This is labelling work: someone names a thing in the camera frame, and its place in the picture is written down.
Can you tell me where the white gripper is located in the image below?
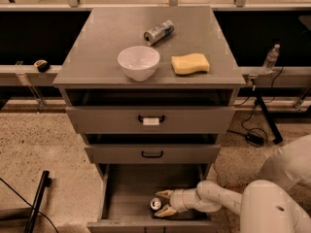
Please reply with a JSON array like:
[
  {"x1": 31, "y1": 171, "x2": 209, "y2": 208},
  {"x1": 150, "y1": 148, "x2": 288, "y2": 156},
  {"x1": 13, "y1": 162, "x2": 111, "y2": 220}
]
[{"x1": 155, "y1": 188, "x2": 198, "y2": 217}]

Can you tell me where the blue pepsi can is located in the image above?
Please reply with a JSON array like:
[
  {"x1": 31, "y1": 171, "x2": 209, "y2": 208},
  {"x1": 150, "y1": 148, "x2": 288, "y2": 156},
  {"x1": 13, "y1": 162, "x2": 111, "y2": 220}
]
[{"x1": 149, "y1": 197, "x2": 162, "y2": 214}]

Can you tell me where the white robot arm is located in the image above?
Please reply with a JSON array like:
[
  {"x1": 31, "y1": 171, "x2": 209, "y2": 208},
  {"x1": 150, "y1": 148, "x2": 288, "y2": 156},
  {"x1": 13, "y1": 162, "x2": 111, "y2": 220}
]
[{"x1": 155, "y1": 135, "x2": 311, "y2": 233}]

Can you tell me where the bottom grey drawer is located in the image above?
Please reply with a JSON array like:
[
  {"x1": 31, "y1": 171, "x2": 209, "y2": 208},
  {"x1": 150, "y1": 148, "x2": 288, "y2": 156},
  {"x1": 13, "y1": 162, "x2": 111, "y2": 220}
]
[{"x1": 87, "y1": 164, "x2": 219, "y2": 233}]

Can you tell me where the grey drawer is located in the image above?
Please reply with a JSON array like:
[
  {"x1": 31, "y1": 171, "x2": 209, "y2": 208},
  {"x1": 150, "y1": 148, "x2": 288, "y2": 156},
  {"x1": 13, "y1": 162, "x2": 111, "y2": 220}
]
[
  {"x1": 87, "y1": 164, "x2": 219, "y2": 233},
  {"x1": 66, "y1": 106, "x2": 234, "y2": 134},
  {"x1": 85, "y1": 144, "x2": 221, "y2": 164}
]

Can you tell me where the middle grey drawer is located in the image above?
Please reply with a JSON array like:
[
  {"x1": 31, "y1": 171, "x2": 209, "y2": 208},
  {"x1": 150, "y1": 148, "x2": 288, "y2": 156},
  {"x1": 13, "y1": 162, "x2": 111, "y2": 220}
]
[{"x1": 85, "y1": 144, "x2": 221, "y2": 164}]

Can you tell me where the grey drawer cabinet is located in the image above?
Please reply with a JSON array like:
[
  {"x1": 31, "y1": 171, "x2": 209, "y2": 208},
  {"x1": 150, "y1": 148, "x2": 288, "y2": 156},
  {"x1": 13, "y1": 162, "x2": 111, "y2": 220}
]
[{"x1": 52, "y1": 5, "x2": 247, "y2": 167}]

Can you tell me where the top grey drawer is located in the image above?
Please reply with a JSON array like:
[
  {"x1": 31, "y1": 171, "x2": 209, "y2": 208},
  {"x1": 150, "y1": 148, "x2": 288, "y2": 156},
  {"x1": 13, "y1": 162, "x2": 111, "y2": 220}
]
[{"x1": 66, "y1": 106, "x2": 234, "y2": 134}]

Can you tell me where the silver can lying down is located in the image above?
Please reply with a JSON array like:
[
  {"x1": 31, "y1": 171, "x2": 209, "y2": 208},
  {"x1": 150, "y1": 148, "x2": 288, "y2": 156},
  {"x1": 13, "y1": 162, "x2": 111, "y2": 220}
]
[{"x1": 144, "y1": 20, "x2": 174, "y2": 46}]

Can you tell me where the black stand leg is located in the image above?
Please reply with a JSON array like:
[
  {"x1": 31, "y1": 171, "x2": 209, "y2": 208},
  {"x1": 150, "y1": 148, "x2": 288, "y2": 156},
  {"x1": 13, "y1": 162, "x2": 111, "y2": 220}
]
[{"x1": 253, "y1": 86, "x2": 283, "y2": 145}]

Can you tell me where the white ceramic bowl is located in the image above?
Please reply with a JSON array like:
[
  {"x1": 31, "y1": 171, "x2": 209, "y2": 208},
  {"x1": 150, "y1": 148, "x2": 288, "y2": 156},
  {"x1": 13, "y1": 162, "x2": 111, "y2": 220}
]
[{"x1": 118, "y1": 46, "x2": 160, "y2": 82}]

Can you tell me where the yellow sponge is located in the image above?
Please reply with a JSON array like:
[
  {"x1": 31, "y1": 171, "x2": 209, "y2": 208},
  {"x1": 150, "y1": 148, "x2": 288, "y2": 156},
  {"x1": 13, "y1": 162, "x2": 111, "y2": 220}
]
[{"x1": 171, "y1": 53, "x2": 210, "y2": 75}]

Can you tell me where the clear plastic water bottle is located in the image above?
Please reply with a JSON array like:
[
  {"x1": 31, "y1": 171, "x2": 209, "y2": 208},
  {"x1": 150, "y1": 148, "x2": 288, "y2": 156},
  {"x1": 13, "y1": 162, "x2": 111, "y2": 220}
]
[{"x1": 262, "y1": 44, "x2": 280, "y2": 74}]

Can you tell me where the black bar with cable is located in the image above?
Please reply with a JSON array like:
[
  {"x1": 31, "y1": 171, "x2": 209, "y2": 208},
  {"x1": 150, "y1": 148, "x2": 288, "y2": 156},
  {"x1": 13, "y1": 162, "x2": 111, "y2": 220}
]
[{"x1": 0, "y1": 170, "x2": 60, "y2": 233}]

